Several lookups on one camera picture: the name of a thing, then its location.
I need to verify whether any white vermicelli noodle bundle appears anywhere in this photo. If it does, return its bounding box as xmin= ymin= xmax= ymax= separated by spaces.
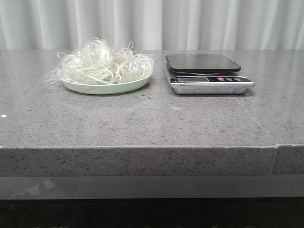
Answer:
xmin=42 ymin=38 xmax=155 ymax=86

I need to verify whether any black silver kitchen scale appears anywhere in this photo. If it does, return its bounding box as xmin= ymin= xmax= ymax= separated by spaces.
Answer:
xmin=166 ymin=54 xmax=255 ymax=95

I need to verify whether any light green round plate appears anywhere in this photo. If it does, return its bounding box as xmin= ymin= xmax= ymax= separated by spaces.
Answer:
xmin=61 ymin=75 xmax=151 ymax=95

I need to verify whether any white pleated curtain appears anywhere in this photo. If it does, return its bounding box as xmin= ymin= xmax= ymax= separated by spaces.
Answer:
xmin=0 ymin=0 xmax=304 ymax=50

